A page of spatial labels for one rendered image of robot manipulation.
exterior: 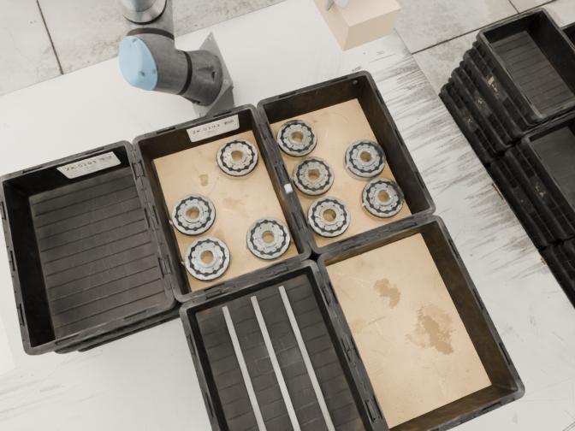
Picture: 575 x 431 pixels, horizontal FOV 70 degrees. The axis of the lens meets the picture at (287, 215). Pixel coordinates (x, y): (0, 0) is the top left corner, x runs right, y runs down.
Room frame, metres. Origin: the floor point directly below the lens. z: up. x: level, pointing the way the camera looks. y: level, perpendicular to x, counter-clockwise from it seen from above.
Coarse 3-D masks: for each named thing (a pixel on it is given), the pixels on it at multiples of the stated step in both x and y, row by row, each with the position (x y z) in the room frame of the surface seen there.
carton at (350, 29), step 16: (320, 0) 0.72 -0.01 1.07; (352, 0) 0.69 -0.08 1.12; (368, 0) 0.69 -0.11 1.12; (384, 0) 0.70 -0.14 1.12; (336, 16) 0.66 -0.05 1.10; (352, 16) 0.64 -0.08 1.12; (368, 16) 0.65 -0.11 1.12; (384, 16) 0.66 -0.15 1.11; (336, 32) 0.65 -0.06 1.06; (352, 32) 0.63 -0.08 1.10; (368, 32) 0.65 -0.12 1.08; (384, 32) 0.67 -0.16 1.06; (352, 48) 0.63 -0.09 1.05
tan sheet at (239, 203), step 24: (216, 144) 0.47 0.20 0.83; (168, 168) 0.38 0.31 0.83; (192, 168) 0.39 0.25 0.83; (216, 168) 0.40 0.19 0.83; (264, 168) 0.42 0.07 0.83; (168, 192) 0.32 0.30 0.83; (192, 192) 0.33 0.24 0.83; (216, 192) 0.34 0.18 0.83; (240, 192) 0.34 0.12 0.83; (264, 192) 0.35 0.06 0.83; (192, 216) 0.27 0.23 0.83; (240, 216) 0.28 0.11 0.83; (264, 216) 0.29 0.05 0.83; (192, 240) 0.21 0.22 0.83; (240, 240) 0.22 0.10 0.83; (264, 240) 0.23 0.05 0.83; (240, 264) 0.17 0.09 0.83; (264, 264) 0.17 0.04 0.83; (192, 288) 0.10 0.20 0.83
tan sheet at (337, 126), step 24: (288, 120) 0.56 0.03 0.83; (312, 120) 0.57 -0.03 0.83; (336, 120) 0.58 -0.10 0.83; (360, 120) 0.59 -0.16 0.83; (336, 144) 0.51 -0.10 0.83; (288, 168) 0.42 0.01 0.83; (336, 168) 0.44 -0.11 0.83; (384, 168) 0.46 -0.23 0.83; (336, 192) 0.38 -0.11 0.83; (360, 192) 0.38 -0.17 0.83; (360, 216) 0.32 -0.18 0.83; (336, 240) 0.25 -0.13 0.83
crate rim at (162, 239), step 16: (224, 112) 0.50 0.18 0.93; (240, 112) 0.51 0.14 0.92; (256, 112) 0.51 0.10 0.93; (176, 128) 0.44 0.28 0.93; (272, 160) 0.40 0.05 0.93; (144, 176) 0.32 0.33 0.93; (288, 208) 0.29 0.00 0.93; (160, 224) 0.21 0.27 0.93; (160, 240) 0.18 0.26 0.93; (304, 240) 0.22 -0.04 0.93; (304, 256) 0.18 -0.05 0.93; (256, 272) 0.14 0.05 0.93; (176, 288) 0.08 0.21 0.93
